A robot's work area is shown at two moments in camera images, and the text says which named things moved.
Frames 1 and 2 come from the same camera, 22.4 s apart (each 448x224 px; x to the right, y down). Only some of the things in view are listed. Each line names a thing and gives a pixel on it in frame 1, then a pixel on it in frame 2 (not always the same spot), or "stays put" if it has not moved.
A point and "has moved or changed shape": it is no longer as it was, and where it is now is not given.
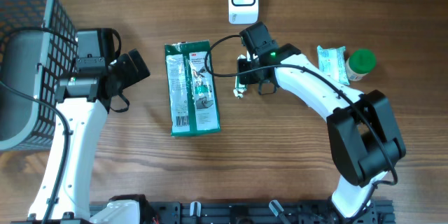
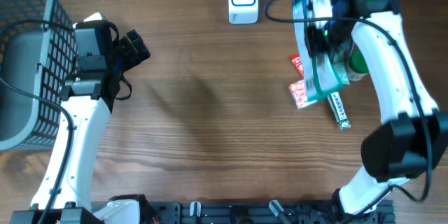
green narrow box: x=239 y=89 has moved or changed shape
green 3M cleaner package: x=192 y=95 -> x=323 y=73
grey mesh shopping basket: x=38 y=46 stays put
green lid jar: x=361 y=62 stays put
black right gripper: x=245 y=78 -> x=313 y=47
